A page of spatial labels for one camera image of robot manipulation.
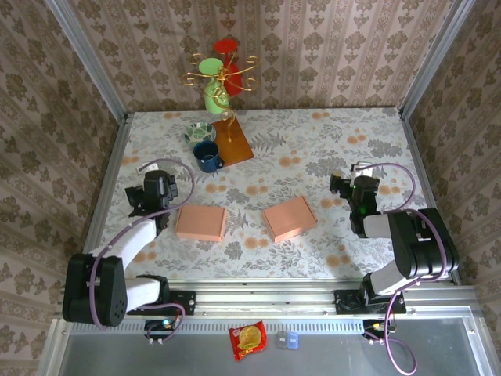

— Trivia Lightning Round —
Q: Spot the brown cardboard mailer box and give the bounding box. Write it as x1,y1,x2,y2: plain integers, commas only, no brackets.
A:
261,195,318,244
175,203,229,243

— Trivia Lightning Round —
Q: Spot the dark blue enamel mug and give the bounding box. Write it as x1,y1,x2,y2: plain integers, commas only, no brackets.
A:
193,140,226,173

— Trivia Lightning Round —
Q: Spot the green leaf print bowl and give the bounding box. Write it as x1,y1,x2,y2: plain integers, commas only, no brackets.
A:
183,121,217,146

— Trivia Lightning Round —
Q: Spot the floral print table cover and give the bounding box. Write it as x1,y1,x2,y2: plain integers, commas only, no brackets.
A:
92,108,451,280

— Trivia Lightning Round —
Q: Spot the green plastic cup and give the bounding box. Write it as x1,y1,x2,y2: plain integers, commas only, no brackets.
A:
198,57,231,114

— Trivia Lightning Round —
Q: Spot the small black controller board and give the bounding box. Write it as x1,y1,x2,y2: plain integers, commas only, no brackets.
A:
362,319,392,340
143,319,177,341

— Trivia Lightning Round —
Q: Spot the red plastic cup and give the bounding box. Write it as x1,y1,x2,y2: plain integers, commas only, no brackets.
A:
214,38,243,97

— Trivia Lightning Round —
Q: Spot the grey metal shelf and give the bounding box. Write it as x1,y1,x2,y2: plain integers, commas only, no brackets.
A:
37,316,501,376

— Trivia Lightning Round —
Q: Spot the red snack packet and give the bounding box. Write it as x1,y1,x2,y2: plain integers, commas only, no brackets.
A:
229,320,268,362

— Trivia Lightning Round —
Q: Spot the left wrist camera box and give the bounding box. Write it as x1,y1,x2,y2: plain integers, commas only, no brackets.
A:
135,161,164,174

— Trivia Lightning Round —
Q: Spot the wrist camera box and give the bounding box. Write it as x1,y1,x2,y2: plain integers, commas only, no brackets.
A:
351,161,374,178
135,161,164,174

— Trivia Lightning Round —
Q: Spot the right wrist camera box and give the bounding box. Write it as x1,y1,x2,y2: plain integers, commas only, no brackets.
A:
351,161,374,178

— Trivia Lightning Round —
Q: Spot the aluminium table side rail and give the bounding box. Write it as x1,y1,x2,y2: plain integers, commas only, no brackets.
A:
72,113,131,289
398,109,463,286

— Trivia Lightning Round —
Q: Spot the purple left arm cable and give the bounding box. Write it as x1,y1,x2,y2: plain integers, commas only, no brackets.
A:
90,158,196,345

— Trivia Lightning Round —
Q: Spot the gold wire stand wooden base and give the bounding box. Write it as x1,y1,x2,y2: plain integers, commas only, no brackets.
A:
180,52,261,168

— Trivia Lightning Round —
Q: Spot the slotted grey cable duct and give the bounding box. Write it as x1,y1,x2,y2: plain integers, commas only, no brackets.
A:
66,319,367,334

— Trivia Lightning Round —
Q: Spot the aluminium frame post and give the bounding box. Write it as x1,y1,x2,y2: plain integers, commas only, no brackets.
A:
398,0,477,121
43,0,129,121

